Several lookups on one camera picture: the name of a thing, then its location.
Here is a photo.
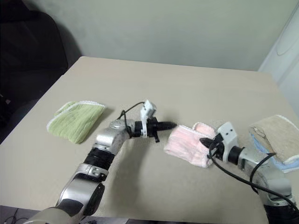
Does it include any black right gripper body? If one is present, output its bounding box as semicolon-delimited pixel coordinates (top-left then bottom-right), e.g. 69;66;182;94
210;133;226;160

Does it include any blue folded towel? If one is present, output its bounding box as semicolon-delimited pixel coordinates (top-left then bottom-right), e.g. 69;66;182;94
248;132;299;174

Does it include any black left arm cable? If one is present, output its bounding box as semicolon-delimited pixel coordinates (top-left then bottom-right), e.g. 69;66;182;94
119;101;145;138

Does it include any pink towel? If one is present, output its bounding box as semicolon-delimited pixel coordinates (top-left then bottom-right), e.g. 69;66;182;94
163;121;217;169

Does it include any dark chair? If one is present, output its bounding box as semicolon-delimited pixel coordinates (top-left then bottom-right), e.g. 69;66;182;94
0;0;83;143

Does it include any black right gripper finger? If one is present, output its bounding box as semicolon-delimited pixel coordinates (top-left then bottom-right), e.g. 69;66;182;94
199;138;214;148

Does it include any green folded towel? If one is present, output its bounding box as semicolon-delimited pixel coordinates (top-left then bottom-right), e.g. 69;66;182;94
46;100;106;144

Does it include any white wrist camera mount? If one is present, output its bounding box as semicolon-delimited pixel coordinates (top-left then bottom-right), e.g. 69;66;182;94
139;99;158;139
217;121;239;162

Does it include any beige folded towel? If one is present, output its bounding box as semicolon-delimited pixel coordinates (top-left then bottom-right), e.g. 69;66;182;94
248;114;299;164

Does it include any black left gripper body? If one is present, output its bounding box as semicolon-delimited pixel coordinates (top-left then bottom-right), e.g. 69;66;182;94
146;118;161;144

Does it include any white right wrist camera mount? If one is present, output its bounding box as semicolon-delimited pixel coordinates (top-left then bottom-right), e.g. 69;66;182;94
217;121;239;162

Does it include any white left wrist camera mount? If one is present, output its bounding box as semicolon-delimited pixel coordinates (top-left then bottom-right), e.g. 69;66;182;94
139;99;158;139

